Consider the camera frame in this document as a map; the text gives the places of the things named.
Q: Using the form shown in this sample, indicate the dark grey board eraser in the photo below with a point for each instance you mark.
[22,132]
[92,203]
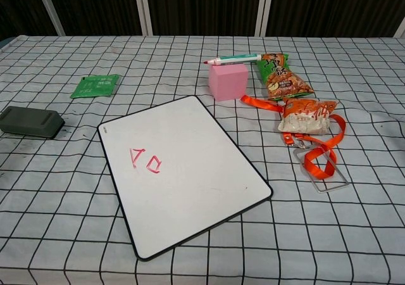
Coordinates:
[28,122]

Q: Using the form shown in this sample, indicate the pink foam block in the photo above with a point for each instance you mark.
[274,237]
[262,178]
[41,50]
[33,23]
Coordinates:
[226,82]

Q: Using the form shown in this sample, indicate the green orange snack bag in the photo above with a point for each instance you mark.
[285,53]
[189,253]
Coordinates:
[281,76]

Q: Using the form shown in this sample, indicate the orange white snack bag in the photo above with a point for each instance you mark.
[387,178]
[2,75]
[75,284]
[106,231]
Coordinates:
[303,118]

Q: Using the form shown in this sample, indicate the green flat sachet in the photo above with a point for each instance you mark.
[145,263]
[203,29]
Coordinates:
[95,86]

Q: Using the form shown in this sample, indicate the clear badge holder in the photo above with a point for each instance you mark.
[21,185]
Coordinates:
[340,183]

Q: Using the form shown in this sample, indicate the checkered light blue tablecloth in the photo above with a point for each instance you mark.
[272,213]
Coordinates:
[316,234]

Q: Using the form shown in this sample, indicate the white board with black frame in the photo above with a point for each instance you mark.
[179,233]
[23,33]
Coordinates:
[183,177]

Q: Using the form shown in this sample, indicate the dark partition screen white frame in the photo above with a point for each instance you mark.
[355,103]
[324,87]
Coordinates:
[202,6]

